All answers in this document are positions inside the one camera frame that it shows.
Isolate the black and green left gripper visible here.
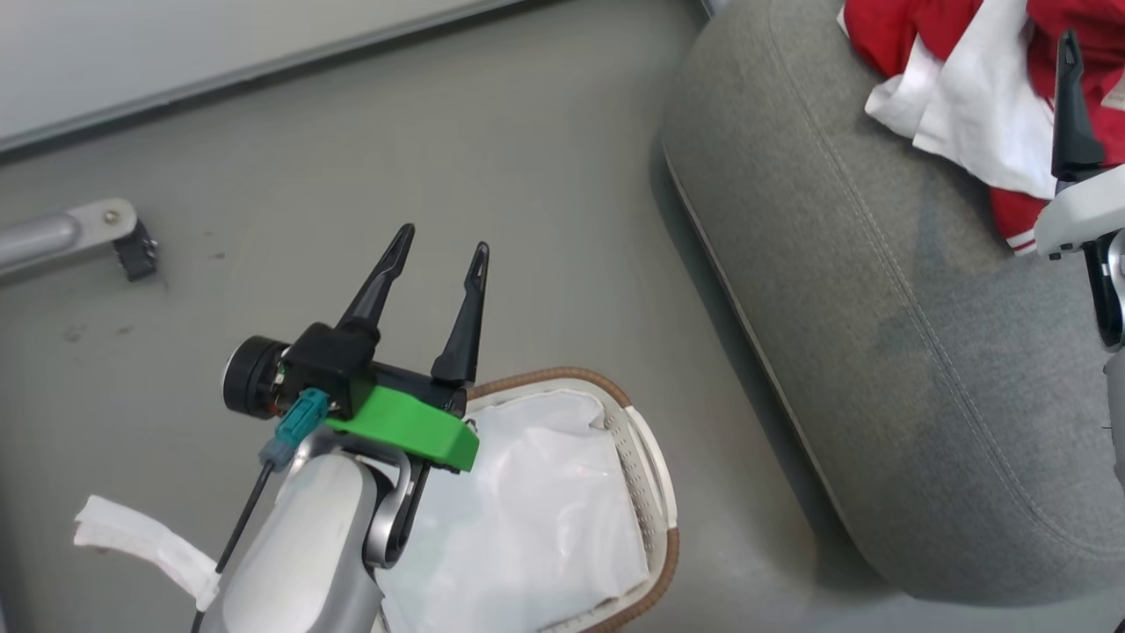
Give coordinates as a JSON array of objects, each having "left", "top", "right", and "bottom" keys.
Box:
[{"left": 277, "top": 223, "right": 490, "bottom": 473}]

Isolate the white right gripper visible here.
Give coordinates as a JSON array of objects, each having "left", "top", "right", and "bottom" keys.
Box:
[{"left": 1034, "top": 31, "right": 1125, "bottom": 262}]

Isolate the red clothing with white trim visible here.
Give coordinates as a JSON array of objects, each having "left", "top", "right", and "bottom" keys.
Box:
[{"left": 842, "top": 0, "right": 1125, "bottom": 256}]

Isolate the white basket liner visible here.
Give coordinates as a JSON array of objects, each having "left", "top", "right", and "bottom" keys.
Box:
[{"left": 378, "top": 389, "right": 652, "bottom": 633}]

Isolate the white basket with beige rim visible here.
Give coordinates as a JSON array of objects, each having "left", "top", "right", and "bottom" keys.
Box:
[{"left": 374, "top": 367, "right": 680, "bottom": 633}]

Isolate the grey sofa cushion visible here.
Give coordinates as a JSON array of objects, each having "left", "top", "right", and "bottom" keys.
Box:
[{"left": 661, "top": 0, "right": 1125, "bottom": 606}]

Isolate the dark grey caster wheel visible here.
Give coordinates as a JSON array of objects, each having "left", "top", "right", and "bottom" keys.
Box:
[{"left": 112, "top": 220, "right": 160, "bottom": 283}]

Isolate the silver metal leg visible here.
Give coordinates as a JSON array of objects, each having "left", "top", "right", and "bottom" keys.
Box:
[{"left": 0, "top": 199, "right": 139, "bottom": 282}]

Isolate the teal cable connector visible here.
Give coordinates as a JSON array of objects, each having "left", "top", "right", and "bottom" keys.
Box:
[{"left": 258, "top": 389, "right": 331, "bottom": 468}]

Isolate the thin black cable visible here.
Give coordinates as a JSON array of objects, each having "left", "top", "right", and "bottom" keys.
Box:
[{"left": 192, "top": 462, "right": 275, "bottom": 633}]

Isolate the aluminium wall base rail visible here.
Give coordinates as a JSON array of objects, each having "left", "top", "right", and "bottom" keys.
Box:
[{"left": 0, "top": 0, "right": 528, "bottom": 157}]

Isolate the white fabric strap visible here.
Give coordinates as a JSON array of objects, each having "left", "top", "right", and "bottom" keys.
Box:
[{"left": 74, "top": 495, "right": 221, "bottom": 612}]

